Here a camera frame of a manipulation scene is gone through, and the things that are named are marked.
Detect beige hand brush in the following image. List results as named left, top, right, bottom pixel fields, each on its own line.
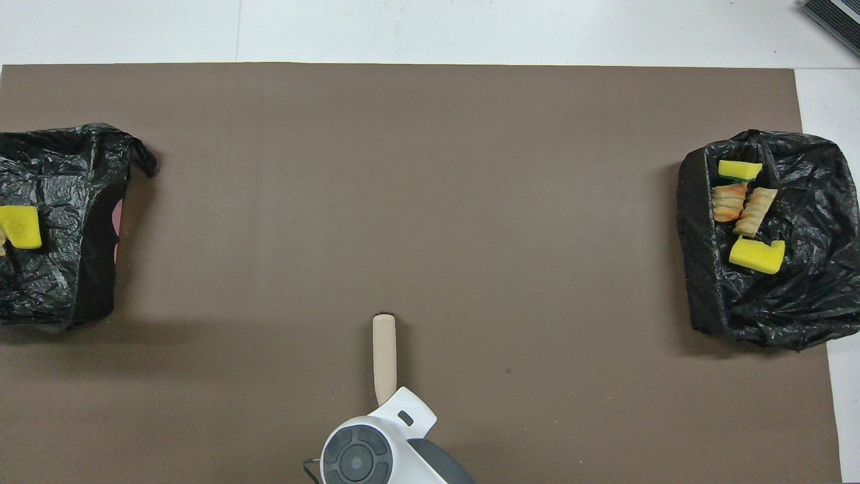
left=372, top=313, right=398, bottom=407

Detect notched yellow sponge piece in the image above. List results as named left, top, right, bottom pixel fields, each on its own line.
left=728, top=237, right=786, bottom=275

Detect yellow sponge with green pad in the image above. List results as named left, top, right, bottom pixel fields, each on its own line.
left=718, top=160, right=764, bottom=184

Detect dark ribbed panel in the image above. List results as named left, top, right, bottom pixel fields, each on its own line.
left=798, top=0, right=860, bottom=60

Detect brown table mat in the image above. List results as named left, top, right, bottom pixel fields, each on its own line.
left=0, top=63, right=842, bottom=484

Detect pink bin under bag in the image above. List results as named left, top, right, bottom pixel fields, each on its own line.
left=113, top=200, right=126, bottom=266

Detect black plastic trash bag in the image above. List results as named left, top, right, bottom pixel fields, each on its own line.
left=676, top=129, right=860, bottom=352
left=0, top=123, right=159, bottom=330

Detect yellow sponge chunk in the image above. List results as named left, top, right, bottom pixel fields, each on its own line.
left=0, top=206, right=43, bottom=250

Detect pale ridged scrap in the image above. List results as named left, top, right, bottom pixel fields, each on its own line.
left=732, top=187, right=779, bottom=237

